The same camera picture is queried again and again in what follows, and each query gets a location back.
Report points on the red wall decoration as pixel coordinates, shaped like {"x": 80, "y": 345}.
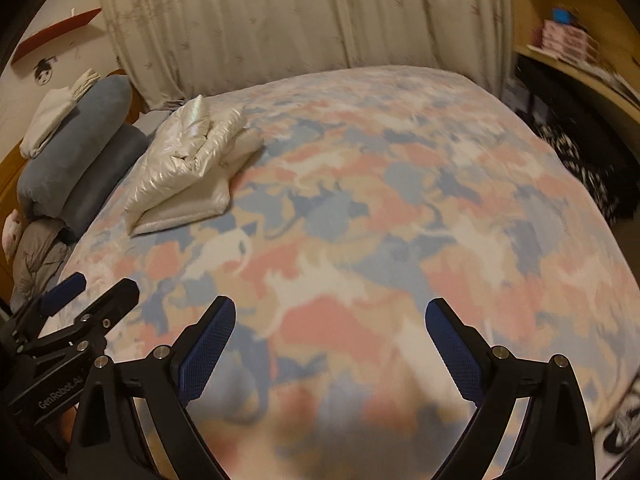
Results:
{"x": 60, "y": 28}

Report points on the black white patterned fabric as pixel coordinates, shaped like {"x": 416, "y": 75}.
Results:
{"x": 587, "y": 147}

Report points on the wooden shelf unit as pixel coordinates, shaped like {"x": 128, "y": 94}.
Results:
{"x": 612, "y": 83}

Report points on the dark grey pillow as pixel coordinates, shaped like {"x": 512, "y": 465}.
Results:
{"x": 101, "y": 178}

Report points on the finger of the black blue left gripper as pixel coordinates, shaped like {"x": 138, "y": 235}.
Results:
{"x": 62, "y": 294}
{"x": 111, "y": 307}

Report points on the blue small box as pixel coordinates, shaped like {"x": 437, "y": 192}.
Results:
{"x": 562, "y": 16}

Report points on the white shiny puffer jacket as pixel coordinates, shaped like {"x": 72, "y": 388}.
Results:
{"x": 185, "y": 174}

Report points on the blue bolster pillow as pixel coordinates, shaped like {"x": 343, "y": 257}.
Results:
{"x": 95, "y": 131}

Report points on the folded white cloth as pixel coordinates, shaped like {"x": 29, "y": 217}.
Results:
{"x": 56, "y": 105}

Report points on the beige patterned curtain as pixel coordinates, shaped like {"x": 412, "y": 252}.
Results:
{"x": 174, "y": 50}

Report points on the pastel patterned bed cover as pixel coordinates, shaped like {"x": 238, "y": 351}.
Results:
{"x": 377, "y": 191}

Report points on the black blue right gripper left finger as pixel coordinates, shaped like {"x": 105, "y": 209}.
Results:
{"x": 108, "y": 441}

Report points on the pink drawer box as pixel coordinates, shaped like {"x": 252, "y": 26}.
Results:
{"x": 569, "y": 42}

